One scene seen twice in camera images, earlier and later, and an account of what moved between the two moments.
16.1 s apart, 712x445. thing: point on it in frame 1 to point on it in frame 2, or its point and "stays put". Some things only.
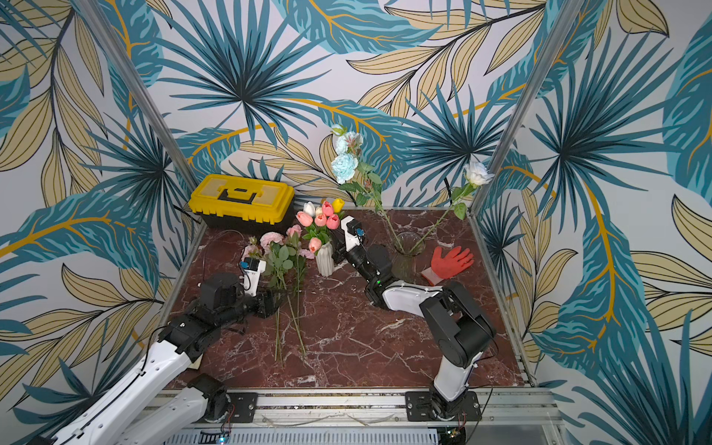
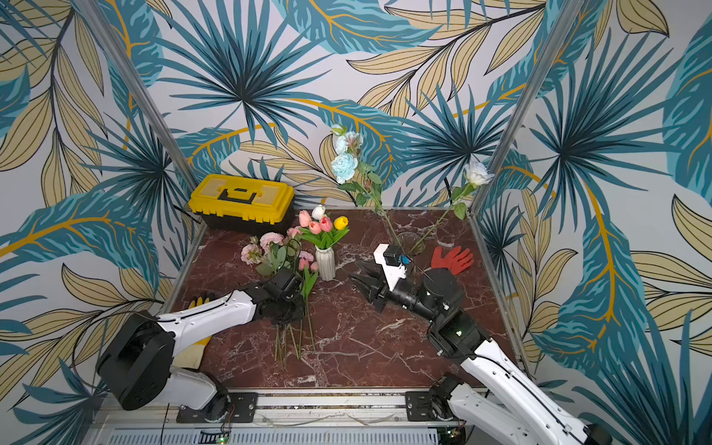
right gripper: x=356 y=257 to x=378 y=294
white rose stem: x=478 y=174 stays put
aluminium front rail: x=536 y=409 stays put
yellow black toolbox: x=242 y=204 stays put
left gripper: x=266 y=303 to x=297 y=316
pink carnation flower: x=308 y=254 stays put
